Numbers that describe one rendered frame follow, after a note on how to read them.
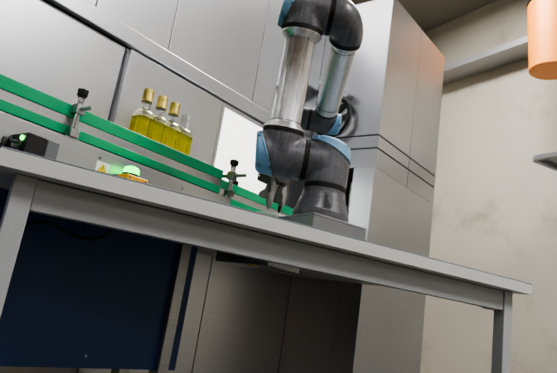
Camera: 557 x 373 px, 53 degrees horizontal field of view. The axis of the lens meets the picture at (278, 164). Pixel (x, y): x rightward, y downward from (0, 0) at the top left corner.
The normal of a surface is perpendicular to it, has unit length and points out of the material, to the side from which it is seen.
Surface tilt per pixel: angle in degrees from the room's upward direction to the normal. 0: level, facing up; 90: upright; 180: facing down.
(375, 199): 90
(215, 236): 90
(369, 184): 90
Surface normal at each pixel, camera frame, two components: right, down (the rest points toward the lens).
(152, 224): 0.54, -0.14
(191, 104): 0.79, -0.04
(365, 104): -0.58, -0.29
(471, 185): -0.83, -0.26
